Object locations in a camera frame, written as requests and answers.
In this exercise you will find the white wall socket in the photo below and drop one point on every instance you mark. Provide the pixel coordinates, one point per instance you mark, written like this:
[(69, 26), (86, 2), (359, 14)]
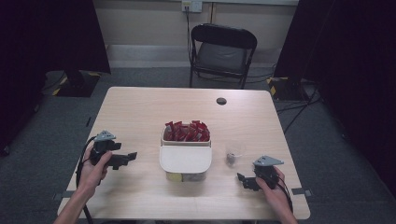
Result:
[(191, 5)]

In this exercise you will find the black curtain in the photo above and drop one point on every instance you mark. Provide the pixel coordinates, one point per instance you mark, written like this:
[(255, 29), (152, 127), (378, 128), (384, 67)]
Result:
[(46, 40), (351, 62)]

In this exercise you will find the pile of red packets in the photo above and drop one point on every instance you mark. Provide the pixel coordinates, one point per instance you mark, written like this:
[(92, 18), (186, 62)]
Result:
[(186, 132)]

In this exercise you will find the black folding chair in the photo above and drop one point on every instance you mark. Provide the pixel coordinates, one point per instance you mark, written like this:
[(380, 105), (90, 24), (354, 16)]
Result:
[(222, 53)]

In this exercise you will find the grey tape strip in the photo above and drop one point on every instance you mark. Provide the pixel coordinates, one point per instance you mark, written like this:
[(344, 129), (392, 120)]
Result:
[(301, 191), (63, 194)]

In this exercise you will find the black stand base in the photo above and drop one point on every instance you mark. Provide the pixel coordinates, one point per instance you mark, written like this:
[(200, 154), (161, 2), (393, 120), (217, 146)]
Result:
[(79, 85), (285, 88)]

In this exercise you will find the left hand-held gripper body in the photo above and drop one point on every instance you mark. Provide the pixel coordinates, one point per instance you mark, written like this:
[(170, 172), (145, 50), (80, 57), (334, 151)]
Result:
[(102, 147)]

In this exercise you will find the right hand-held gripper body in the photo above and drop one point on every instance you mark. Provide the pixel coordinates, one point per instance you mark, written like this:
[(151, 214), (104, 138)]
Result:
[(266, 172)]

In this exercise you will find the clear plastic cup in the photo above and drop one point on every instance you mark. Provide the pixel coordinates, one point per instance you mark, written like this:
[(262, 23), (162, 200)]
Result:
[(231, 158)]

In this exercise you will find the person's left hand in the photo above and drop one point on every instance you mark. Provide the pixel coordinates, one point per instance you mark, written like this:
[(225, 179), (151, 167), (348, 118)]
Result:
[(91, 174)]

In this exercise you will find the person's right hand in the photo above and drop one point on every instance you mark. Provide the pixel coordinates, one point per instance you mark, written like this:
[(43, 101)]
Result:
[(274, 194)]

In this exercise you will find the white storage box with lid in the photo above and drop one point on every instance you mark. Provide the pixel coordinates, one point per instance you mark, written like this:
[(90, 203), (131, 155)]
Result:
[(185, 159)]

